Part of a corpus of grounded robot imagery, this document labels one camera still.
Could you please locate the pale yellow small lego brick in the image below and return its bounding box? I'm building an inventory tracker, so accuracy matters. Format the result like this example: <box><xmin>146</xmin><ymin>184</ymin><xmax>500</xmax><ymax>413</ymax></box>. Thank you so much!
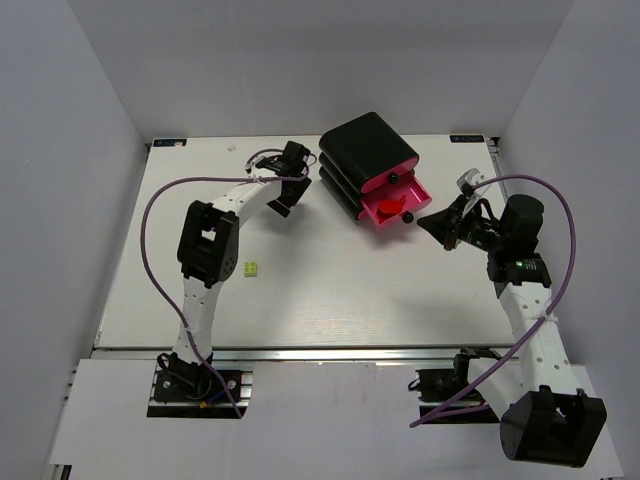
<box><xmin>243</xmin><ymin>261</ymin><xmax>258</xmax><ymax>278</ymax></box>

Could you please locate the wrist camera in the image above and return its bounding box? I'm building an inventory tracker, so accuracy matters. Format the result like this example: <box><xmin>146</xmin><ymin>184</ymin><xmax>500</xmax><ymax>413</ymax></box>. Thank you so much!
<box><xmin>456</xmin><ymin>168</ymin><xmax>487</xmax><ymax>200</ymax></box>
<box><xmin>244</xmin><ymin>150</ymin><xmax>285</xmax><ymax>175</ymax></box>

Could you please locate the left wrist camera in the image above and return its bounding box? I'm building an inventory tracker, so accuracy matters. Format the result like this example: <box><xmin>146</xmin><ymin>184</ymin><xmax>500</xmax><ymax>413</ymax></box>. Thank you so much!
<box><xmin>244</xmin><ymin>150</ymin><xmax>285</xmax><ymax>175</ymax></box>

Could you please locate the pink drawer with black knob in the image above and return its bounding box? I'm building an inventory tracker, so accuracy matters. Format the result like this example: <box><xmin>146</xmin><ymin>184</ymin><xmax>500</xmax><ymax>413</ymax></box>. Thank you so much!
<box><xmin>360</xmin><ymin>157</ymin><xmax>419</xmax><ymax>194</ymax></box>

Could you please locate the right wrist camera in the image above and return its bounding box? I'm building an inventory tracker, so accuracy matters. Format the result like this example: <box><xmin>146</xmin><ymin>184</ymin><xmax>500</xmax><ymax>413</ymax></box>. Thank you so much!
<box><xmin>456</xmin><ymin>168</ymin><xmax>487</xmax><ymax>200</ymax></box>

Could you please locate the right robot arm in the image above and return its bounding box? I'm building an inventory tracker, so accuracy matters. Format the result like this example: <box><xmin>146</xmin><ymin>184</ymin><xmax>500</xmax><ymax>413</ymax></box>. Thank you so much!
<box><xmin>417</xmin><ymin>195</ymin><xmax>607</xmax><ymax>468</ymax></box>

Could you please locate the red round lego block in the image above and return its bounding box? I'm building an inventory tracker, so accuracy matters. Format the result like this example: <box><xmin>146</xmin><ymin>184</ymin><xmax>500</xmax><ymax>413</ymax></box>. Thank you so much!
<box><xmin>377</xmin><ymin>199</ymin><xmax>403</xmax><ymax>217</ymax></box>

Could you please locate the black drawer cabinet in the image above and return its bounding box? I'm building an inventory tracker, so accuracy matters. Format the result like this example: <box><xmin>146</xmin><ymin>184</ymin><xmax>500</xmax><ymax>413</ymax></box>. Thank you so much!
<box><xmin>319</xmin><ymin>112</ymin><xmax>419</xmax><ymax>221</ymax></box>

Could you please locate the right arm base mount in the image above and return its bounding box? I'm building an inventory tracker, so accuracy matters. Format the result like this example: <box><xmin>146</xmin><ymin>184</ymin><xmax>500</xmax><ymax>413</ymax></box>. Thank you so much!
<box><xmin>407</xmin><ymin>347</ymin><xmax>501</xmax><ymax>424</ymax></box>

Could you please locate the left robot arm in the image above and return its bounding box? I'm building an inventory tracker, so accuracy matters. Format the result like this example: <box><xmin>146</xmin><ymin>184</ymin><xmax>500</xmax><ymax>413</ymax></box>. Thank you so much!
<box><xmin>159</xmin><ymin>141</ymin><xmax>313</xmax><ymax>397</ymax></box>

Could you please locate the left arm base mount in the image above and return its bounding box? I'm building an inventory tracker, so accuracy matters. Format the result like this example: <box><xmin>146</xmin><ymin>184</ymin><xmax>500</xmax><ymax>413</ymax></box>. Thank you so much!
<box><xmin>146</xmin><ymin>353</ymin><xmax>252</xmax><ymax>419</ymax></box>

